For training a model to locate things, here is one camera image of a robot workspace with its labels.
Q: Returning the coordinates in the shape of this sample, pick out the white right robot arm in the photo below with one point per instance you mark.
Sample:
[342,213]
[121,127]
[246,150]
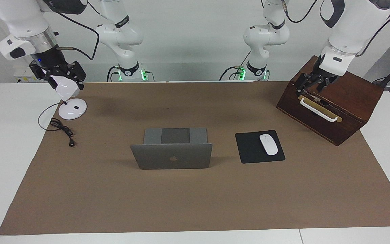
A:
[22,17]

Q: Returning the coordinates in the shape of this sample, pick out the white power strip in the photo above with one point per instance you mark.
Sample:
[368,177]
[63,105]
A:
[22,76]

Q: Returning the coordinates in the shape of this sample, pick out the brown table mat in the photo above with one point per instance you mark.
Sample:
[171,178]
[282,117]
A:
[181,203]

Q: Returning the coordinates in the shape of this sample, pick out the white computer mouse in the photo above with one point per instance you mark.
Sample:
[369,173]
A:
[268,145]

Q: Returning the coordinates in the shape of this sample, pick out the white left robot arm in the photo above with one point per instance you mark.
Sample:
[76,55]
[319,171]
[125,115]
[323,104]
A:
[350,27]

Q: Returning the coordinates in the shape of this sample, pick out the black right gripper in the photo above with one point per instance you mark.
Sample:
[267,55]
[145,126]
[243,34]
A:
[49,59]

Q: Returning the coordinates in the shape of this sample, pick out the dark brown wooden box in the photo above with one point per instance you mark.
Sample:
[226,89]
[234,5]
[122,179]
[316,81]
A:
[344,84]

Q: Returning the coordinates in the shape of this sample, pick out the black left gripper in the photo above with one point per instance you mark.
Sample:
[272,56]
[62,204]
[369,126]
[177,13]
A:
[320,75]

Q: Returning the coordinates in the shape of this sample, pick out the black mouse pad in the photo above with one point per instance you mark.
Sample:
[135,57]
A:
[249,149]

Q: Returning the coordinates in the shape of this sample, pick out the grey laptop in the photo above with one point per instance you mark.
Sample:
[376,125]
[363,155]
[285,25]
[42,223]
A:
[171,156]

